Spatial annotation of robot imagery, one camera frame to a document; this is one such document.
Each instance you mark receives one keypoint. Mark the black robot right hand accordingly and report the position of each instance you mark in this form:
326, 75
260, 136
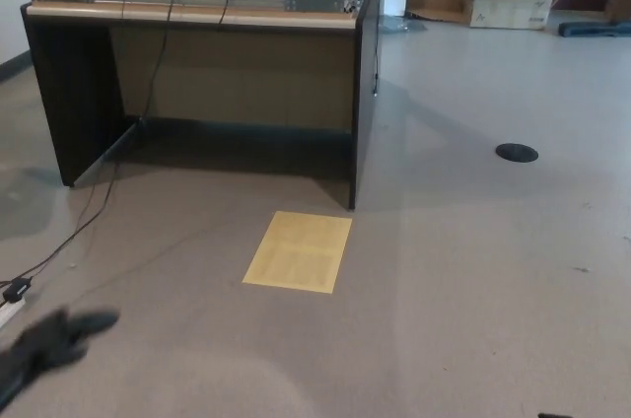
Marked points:
548, 415

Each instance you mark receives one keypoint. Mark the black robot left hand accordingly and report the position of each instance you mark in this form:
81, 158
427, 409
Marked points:
47, 344

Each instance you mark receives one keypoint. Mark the white power strip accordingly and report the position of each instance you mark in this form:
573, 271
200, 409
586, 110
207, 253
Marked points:
7, 313

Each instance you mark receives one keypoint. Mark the round black floor cover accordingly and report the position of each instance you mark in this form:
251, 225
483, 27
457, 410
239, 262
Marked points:
516, 152

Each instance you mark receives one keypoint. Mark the yellow paper sheet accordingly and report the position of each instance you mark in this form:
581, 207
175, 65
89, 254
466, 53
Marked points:
301, 253

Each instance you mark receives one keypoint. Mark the dark wooden desk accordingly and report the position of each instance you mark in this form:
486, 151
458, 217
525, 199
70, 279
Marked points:
236, 70

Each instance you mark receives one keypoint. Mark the blue foam pad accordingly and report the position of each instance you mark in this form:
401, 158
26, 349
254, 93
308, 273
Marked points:
591, 29

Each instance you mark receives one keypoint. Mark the small brown cardboard box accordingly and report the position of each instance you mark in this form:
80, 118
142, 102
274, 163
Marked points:
619, 4

